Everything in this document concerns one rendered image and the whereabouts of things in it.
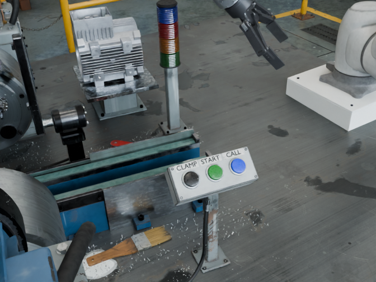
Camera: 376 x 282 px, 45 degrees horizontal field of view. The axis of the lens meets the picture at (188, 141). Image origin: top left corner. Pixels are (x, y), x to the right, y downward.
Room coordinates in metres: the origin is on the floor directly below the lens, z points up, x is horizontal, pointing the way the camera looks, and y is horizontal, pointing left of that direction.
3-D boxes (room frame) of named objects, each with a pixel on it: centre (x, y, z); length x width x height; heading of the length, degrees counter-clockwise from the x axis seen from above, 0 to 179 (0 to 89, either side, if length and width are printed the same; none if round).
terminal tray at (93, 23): (1.42, 0.29, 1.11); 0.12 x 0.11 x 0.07; 108
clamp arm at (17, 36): (0.97, 0.37, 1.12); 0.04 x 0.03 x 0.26; 111
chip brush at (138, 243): (0.76, 0.15, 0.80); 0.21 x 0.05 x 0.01; 116
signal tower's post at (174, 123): (1.28, 0.05, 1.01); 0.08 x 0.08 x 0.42; 21
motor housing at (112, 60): (1.43, 0.26, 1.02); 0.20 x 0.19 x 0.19; 108
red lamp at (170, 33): (1.28, 0.05, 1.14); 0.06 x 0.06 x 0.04
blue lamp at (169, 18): (1.28, 0.05, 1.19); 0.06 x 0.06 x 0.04
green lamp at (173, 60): (1.28, 0.05, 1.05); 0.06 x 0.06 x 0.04
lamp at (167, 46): (1.28, 0.05, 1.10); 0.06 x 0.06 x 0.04
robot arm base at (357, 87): (1.43, -0.58, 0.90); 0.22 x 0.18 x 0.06; 31
